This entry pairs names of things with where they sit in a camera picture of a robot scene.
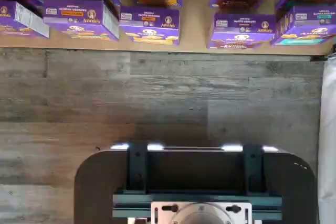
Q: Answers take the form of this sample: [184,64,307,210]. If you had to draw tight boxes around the purple Annie's snack boxes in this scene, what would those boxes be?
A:
[0,0,336,57]

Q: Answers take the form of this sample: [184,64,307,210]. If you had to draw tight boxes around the white fabric curtain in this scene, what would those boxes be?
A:
[320,57,336,224]

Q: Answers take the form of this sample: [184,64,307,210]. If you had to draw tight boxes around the dark aluminium extrusion rail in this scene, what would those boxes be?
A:
[112,192,284,222]

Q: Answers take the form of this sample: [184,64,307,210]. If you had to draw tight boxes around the dark metal bracket bar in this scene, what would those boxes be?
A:
[242,142,265,195]
[127,142,148,195]

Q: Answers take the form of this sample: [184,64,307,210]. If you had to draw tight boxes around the black rounded base platform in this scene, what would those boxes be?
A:
[74,144,317,224]

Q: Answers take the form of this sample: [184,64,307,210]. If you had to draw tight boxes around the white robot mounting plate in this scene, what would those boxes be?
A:
[150,201,253,224]

